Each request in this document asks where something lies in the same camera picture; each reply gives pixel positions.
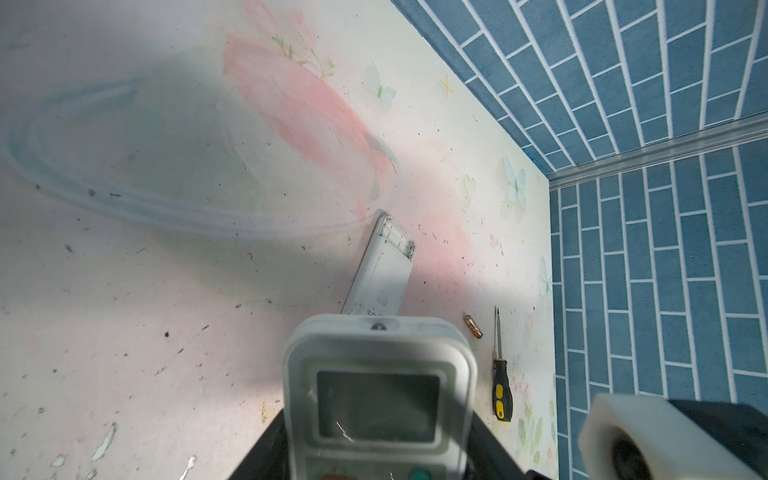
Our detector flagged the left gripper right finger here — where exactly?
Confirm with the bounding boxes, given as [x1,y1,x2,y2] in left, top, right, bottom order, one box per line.
[466,413,533,480]

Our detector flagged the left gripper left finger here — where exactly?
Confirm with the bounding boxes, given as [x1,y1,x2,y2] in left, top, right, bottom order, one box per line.
[229,410,290,480]

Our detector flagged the black yellow screwdriver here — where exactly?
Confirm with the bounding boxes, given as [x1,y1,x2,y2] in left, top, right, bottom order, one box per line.
[492,306,513,423]

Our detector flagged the white remote control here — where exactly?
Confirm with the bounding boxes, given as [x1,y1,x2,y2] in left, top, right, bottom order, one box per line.
[282,314,478,479]
[342,214,416,316]

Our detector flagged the gold AAA battery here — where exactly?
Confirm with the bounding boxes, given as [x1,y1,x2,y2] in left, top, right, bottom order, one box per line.
[462,312,484,339]

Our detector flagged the right aluminium corner post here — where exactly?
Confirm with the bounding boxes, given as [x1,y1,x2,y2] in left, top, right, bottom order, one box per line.
[548,112,767,190]

